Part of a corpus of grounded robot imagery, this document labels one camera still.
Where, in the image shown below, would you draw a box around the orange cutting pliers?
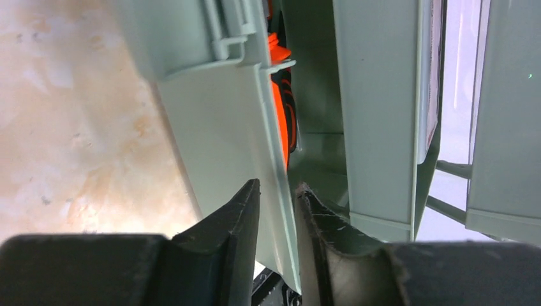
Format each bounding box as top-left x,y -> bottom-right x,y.
263,1 -> 297,168

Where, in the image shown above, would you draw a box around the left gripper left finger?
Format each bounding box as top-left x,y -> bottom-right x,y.
1,179 -> 260,305

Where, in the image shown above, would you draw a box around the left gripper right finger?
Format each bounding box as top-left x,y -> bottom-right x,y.
295,184 -> 540,305

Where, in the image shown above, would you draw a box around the green plastic toolbox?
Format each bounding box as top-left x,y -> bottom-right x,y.
114,1 -> 447,290

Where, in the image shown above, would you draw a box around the green toolbox tray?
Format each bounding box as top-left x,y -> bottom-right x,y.
465,1 -> 540,245

